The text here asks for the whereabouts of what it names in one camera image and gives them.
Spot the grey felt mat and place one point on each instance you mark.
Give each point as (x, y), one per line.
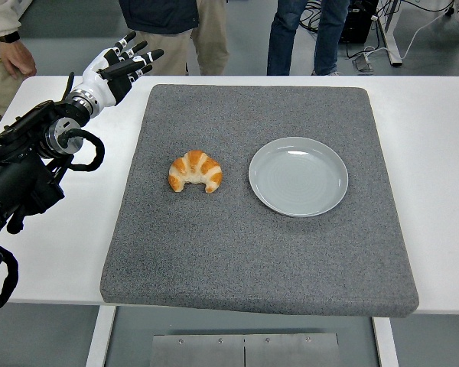
(214, 248)

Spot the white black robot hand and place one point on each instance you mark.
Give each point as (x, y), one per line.
(107, 89)

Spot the person's hand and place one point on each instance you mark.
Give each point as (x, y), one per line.
(19, 57)

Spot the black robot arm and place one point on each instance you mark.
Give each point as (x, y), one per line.
(15, 179)

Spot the white table leg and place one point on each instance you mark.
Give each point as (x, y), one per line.
(386, 344)
(99, 336)

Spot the grey round plate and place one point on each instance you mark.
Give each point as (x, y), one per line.
(298, 183)

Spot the grey foot pedal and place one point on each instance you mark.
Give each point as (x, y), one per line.
(363, 64)

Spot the white desk leg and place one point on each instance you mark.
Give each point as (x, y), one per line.
(390, 38)

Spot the black wristwatch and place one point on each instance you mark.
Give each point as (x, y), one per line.
(7, 37)

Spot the golden croissant bread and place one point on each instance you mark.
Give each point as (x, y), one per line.
(193, 164)

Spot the black computer tower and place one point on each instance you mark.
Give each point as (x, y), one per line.
(357, 23)

